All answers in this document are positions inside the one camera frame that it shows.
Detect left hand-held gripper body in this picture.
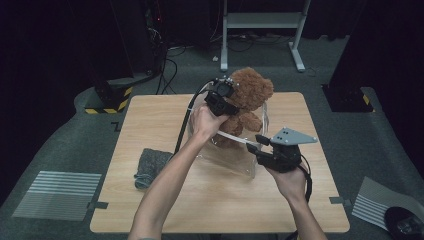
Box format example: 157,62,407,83
203,76,240,118

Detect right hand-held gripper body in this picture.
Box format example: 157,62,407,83
255,127,318,174

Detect clear plastic bag white trim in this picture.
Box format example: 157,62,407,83
186,89,270,180

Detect brown teddy bear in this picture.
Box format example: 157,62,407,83
213,67,275,149

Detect grey fluffy doll garment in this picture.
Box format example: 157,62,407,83
133,148,174,190

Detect person's right hand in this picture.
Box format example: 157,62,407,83
265,163,310,203

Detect person's left hand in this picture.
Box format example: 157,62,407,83
190,101,231,142

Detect black base yellow-black stripes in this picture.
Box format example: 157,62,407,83
83,78,134,115
321,83,376,114

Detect white metal stand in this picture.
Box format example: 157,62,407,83
219,0,313,73

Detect striped grey sheet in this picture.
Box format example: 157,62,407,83
351,176,424,231
12,170,103,222

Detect black round object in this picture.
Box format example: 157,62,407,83
383,206,424,240

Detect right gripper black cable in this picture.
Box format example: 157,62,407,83
284,154,314,240

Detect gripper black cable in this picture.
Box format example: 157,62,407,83
284,154,314,240
173,79,215,156

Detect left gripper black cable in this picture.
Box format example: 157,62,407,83
173,79,215,156

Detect black floor cables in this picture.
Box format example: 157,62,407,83
154,43,179,96

